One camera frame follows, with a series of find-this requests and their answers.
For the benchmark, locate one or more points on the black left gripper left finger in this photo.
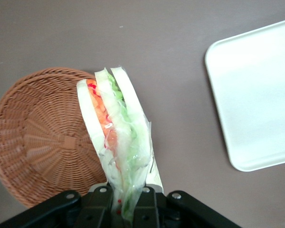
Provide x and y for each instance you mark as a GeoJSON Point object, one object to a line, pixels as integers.
{"type": "Point", "coordinates": [97, 209]}

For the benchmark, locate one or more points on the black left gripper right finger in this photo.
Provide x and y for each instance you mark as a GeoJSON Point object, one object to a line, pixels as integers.
{"type": "Point", "coordinates": [146, 209]}

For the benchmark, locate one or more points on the triangle sandwich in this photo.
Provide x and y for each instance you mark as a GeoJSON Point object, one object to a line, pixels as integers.
{"type": "Point", "coordinates": [118, 123]}

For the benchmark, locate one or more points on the round brown wicker basket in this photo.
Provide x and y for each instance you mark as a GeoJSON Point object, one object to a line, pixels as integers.
{"type": "Point", "coordinates": [42, 133]}

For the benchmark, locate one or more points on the beige plastic tray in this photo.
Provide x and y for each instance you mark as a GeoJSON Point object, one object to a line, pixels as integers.
{"type": "Point", "coordinates": [256, 99]}

